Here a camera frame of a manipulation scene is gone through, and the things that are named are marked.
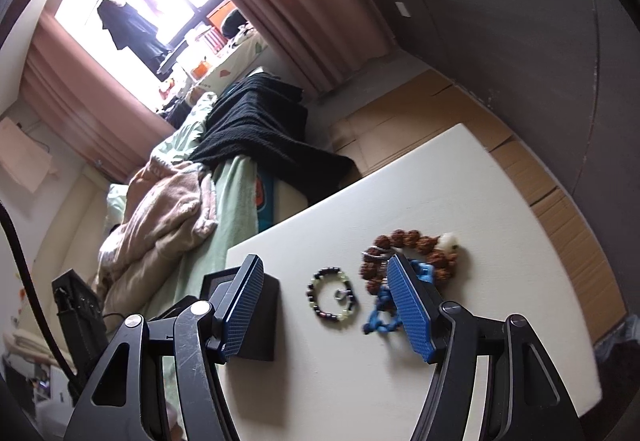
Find blue knotted cord bracelet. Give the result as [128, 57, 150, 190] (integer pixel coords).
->
[361, 257, 436, 337]

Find black jewelry box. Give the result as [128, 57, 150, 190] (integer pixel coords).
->
[199, 269, 281, 363]

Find brown rudraksha bead bracelet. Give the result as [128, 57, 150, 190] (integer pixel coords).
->
[358, 229, 461, 297]

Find silver chain necklace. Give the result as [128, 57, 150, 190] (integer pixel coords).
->
[360, 244, 396, 265]

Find dark green bead bracelet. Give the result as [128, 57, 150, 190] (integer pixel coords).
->
[306, 265, 359, 327]

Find white square table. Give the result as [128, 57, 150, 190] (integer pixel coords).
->
[222, 125, 601, 440]

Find pink beige blanket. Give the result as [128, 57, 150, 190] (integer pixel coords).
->
[93, 157, 218, 314]

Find green bed sheet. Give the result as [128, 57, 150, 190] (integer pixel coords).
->
[104, 90, 262, 322]

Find flattened cardboard on floor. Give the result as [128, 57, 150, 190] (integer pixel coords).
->
[326, 67, 629, 345]

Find black knitted throw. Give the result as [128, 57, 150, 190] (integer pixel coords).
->
[189, 73, 356, 205]

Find left pink curtain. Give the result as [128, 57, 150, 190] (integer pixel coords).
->
[20, 12, 174, 182]

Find orange cup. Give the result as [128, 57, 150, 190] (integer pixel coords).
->
[192, 60, 210, 79]

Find floral windowsill cushion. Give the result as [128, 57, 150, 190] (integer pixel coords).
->
[195, 27, 268, 94]

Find black item on windowsill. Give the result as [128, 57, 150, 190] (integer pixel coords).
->
[220, 9, 247, 39]

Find hanging dark clothes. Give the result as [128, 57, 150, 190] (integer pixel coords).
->
[96, 0, 169, 73]

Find dark wardrobe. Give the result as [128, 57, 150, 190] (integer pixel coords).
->
[319, 0, 640, 247]

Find black cable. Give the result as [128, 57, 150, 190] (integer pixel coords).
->
[0, 203, 82, 391]

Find white wall socket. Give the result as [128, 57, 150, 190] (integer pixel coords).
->
[395, 1, 411, 19]

